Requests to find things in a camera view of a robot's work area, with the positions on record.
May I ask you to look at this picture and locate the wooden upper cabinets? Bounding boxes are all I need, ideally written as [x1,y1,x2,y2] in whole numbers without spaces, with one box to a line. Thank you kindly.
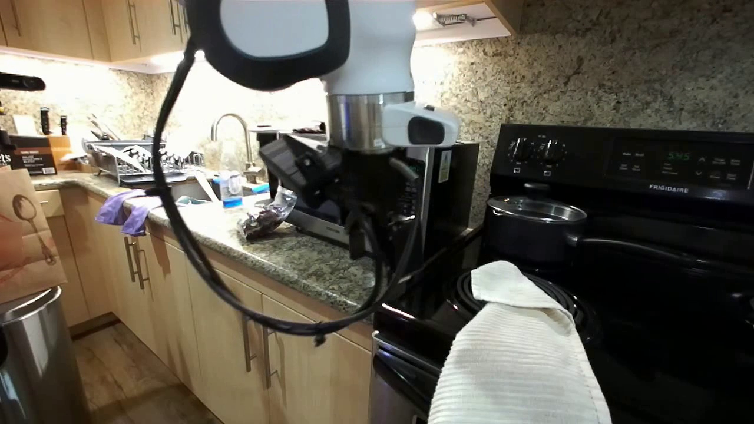
[0,0,191,63]

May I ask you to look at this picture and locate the wooden cabinets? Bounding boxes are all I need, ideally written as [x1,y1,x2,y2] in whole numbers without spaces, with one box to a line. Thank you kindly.
[0,0,191,63]
[42,180,371,424]

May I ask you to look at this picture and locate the dish drying rack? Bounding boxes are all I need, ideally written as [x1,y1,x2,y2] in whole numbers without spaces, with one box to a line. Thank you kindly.
[82,138,205,185]

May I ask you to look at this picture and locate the stainless steel trash can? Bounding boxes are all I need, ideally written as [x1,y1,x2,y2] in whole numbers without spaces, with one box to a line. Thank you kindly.
[0,285,89,424]

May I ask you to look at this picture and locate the black electric stove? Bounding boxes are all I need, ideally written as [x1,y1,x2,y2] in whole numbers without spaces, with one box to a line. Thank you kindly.
[370,124,754,424]

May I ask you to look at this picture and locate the wooden lower cabinets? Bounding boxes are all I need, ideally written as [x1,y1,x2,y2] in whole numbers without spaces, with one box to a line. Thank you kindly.
[42,180,371,424]

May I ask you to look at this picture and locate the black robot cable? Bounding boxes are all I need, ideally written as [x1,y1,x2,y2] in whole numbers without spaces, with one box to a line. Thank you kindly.
[148,41,481,339]

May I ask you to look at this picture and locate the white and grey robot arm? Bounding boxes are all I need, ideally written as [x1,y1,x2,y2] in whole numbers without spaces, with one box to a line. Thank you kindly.
[186,0,417,262]

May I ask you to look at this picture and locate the chrome kitchen faucet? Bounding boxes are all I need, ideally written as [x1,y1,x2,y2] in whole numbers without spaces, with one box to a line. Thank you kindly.
[209,112,261,183]

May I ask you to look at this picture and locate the purple cloth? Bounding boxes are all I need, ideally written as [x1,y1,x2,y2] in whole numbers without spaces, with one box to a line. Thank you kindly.
[95,189,162,235]

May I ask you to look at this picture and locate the white ribbed towel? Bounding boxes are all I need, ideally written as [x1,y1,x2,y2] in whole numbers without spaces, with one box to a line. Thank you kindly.
[428,259,612,424]

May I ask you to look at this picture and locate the clear water bottle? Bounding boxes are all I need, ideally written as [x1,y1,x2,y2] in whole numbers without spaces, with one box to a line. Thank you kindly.
[219,171,242,209]

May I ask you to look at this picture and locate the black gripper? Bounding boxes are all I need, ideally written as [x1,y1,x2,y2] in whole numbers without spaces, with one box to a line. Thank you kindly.
[257,132,421,262]

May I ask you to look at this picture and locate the black cooking pot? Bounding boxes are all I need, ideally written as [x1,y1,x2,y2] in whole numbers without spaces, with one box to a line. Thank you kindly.
[481,196,754,265]

